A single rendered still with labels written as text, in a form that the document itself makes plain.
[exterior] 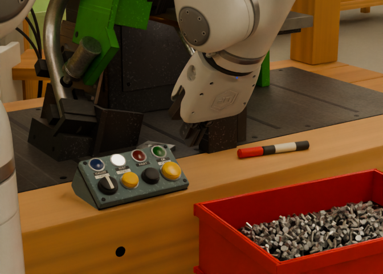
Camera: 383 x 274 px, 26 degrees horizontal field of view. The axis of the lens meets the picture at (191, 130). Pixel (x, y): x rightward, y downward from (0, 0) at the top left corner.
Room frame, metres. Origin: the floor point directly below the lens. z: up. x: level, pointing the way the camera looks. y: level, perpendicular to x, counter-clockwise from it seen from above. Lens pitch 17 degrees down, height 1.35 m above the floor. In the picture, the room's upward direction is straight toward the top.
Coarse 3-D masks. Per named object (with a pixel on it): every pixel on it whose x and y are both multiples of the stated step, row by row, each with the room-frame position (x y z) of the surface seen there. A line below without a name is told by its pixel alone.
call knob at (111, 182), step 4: (108, 176) 1.10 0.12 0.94; (100, 180) 1.10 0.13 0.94; (104, 180) 1.10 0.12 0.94; (108, 180) 1.10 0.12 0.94; (112, 180) 1.10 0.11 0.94; (100, 184) 1.09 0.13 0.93; (104, 184) 1.09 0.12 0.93; (108, 184) 1.09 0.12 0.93; (112, 184) 1.09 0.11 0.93; (116, 184) 1.10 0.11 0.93; (100, 188) 1.09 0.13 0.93; (104, 188) 1.09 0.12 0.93; (108, 188) 1.09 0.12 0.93; (112, 188) 1.09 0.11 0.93; (116, 188) 1.09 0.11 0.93; (108, 192) 1.09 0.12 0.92; (112, 192) 1.09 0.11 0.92
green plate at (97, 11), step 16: (80, 0) 1.43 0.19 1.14; (96, 0) 1.39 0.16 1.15; (112, 0) 1.34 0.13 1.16; (128, 0) 1.37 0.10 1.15; (144, 0) 1.39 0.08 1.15; (80, 16) 1.42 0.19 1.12; (96, 16) 1.38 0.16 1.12; (112, 16) 1.34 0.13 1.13; (128, 16) 1.37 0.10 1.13; (144, 16) 1.39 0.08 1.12; (80, 32) 1.41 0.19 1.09; (96, 32) 1.36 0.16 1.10
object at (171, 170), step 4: (164, 164) 1.16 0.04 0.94; (168, 164) 1.16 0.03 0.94; (172, 164) 1.16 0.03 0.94; (176, 164) 1.16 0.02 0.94; (164, 168) 1.15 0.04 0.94; (168, 168) 1.15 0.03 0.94; (172, 168) 1.15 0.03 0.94; (176, 168) 1.16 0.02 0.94; (180, 168) 1.16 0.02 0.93; (164, 172) 1.15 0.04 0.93; (168, 172) 1.14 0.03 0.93; (172, 172) 1.15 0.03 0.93; (176, 172) 1.15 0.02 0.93; (180, 172) 1.15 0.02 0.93; (168, 176) 1.14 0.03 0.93; (172, 176) 1.14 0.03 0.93; (176, 176) 1.15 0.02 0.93
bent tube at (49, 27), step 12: (60, 0) 1.44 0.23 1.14; (48, 12) 1.45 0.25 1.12; (60, 12) 1.45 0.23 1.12; (48, 24) 1.44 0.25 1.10; (60, 24) 1.46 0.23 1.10; (48, 36) 1.44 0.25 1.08; (48, 48) 1.42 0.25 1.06; (60, 48) 1.44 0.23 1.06; (48, 60) 1.41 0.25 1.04; (60, 60) 1.40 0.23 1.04; (60, 72) 1.38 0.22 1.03; (60, 84) 1.36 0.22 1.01; (60, 96) 1.34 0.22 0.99; (72, 96) 1.35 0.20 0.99
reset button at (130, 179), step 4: (128, 172) 1.12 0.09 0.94; (132, 172) 1.12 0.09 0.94; (124, 176) 1.11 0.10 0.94; (128, 176) 1.11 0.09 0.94; (132, 176) 1.12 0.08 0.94; (136, 176) 1.12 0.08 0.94; (124, 180) 1.11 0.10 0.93; (128, 180) 1.11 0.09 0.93; (132, 180) 1.11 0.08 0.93; (136, 180) 1.11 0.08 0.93; (124, 184) 1.11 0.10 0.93; (128, 184) 1.11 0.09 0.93; (132, 184) 1.11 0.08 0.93; (136, 184) 1.11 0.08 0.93
